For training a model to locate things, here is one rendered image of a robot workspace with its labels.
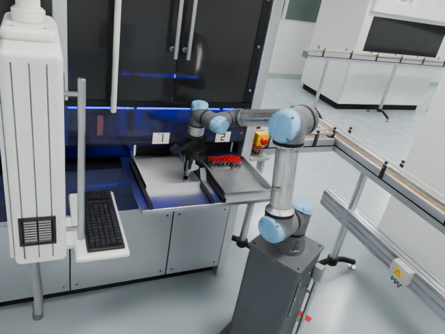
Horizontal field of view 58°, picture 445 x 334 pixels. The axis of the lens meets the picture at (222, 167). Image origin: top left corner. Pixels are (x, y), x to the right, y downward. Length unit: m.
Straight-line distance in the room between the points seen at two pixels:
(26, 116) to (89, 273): 1.32
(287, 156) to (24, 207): 0.90
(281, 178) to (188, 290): 1.33
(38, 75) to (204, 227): 1.49
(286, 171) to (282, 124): 0.18
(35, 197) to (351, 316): 2.08
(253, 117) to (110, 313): 1.40
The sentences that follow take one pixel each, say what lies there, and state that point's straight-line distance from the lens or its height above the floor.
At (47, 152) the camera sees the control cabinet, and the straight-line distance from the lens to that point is 1.36.
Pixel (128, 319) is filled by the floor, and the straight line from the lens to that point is 2.47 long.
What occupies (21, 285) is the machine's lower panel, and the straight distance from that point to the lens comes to 2.43.
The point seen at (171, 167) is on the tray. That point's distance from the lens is 2.07.
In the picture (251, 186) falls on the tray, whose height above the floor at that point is 0.88.
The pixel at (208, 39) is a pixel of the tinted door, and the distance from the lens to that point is 1.96.
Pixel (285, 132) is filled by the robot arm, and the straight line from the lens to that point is 1.43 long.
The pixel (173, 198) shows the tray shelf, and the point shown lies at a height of 0.88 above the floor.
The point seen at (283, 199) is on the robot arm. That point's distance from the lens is 1.56.
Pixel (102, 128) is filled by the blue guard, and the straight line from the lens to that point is 1.95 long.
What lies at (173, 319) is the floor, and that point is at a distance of 2.49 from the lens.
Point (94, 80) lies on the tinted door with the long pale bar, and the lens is 1.88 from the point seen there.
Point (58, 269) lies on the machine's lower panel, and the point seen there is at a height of 0.26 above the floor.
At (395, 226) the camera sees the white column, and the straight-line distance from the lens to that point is 3.32.
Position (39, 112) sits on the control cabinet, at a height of 1.38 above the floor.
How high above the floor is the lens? 1.87
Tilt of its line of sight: 27 degrees down
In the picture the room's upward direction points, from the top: 11 degrees clockwise
